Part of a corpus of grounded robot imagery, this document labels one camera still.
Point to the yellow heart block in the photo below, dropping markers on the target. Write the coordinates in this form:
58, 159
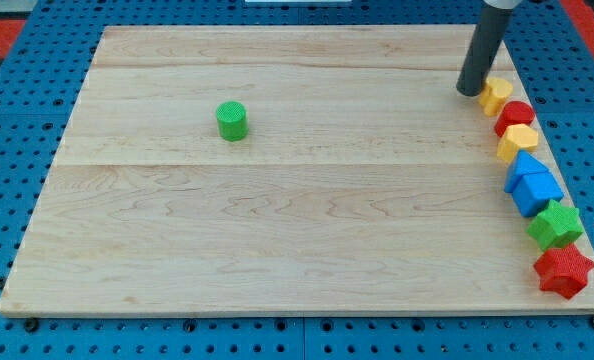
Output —
495, 93

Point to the green cylinder block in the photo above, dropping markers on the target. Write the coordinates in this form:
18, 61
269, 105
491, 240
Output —
232, 121

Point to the light wooden board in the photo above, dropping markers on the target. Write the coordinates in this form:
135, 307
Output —
366, 185

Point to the yellow hexagon block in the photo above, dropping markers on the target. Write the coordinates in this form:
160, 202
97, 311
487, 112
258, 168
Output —
515, 138

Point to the blue triangle block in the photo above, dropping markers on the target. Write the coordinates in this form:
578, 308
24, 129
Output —
523, 164

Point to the red cylinder block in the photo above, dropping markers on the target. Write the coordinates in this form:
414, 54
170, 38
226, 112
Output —
514, 113

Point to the blue cube block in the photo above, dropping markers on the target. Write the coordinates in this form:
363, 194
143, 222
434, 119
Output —
533, 192

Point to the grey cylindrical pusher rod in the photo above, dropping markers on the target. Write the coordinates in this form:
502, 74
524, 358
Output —
485, 42

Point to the green star block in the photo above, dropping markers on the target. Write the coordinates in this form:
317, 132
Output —
556, 226

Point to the red star block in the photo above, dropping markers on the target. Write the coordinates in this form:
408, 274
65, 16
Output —
563, 271

